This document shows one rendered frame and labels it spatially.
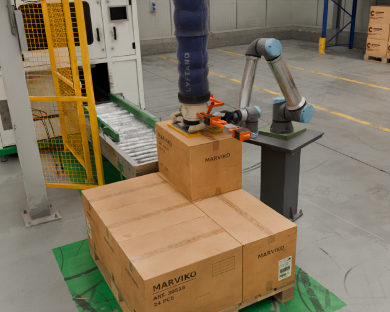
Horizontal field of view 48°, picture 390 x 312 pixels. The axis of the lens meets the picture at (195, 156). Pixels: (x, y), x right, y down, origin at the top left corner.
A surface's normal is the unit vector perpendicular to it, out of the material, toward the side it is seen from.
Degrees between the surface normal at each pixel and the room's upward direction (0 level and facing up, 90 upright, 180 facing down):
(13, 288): 0
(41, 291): 0
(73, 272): 0
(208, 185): 90
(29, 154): 90
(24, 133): 90
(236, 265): 90
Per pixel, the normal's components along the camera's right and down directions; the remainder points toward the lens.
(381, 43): -0.87, 0.16
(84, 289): -0.04, -0.93
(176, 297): 0.48, 0.31
